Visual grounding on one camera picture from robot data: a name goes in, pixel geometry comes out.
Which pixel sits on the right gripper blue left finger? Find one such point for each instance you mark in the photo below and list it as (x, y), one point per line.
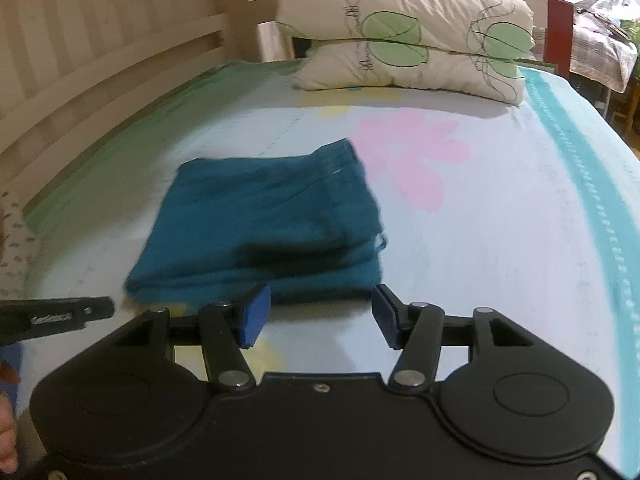
(228, 328)

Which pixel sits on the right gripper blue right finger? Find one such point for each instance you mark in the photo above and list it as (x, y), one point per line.
(416, 331)

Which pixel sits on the teal green pants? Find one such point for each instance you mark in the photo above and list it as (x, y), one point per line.
(307, 226)

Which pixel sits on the person's left hand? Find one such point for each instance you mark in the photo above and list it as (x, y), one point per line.
(8, 432)

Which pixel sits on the floral bed sheet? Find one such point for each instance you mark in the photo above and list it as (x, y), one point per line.
(531, 210)

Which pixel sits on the lower leaf print pillow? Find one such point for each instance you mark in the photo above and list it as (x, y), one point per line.
(369, 63)

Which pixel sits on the leaf print pillow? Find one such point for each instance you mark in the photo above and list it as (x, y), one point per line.
(369, 63)
(497, 28)

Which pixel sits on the upper leaf print pillow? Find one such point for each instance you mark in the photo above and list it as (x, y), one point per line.
(497, 28)

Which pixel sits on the plaid cloth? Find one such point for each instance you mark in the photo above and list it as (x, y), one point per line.
(599, 53)

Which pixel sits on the beige slatted bed frame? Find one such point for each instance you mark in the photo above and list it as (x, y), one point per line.
(74, 70)

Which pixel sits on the red bed post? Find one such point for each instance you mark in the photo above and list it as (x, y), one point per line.
(558, 42)

